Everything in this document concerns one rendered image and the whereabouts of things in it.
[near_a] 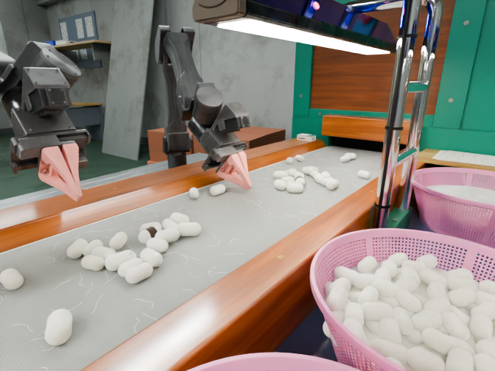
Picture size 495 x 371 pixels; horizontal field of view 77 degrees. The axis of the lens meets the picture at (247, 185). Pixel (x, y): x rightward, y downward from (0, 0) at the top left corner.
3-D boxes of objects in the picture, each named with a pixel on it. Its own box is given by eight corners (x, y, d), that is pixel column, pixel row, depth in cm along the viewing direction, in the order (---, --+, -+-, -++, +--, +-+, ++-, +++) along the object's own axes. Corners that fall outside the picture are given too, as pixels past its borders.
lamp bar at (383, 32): (191, 23, 40) (187, -44, 37) (367, 54, 85) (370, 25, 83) (237, 14, 35) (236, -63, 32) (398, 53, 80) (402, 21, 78)
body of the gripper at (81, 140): (93, 137, 48) (72, 104, 50) (15, 147, 41) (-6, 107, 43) (86, 163, 52) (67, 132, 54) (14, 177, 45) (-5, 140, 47)
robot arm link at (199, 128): (226, 124, 68) (208, 101, 70) (205, 132, 66) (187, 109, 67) (219, 142, 74) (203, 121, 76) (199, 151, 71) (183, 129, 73)
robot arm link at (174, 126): (189, 152, 100) (186, 40, 86) (169, 154, 97) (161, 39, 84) (185, 146, 105) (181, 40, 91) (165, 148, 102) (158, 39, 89)
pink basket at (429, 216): (453, 260, 53) (465, 210, 50) (382, 204, 79) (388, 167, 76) (600, 258, 54) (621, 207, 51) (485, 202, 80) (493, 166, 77)
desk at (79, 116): (108, 140, 543) (102, 103, 523) (32, 152, 452) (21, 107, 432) (90, 137, 578) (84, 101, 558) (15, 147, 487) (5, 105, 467)
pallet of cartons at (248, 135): (143, 174, 346) (138, 129, 331) (204, 157, 422) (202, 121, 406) (241, 199, 270) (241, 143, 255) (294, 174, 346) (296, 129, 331)
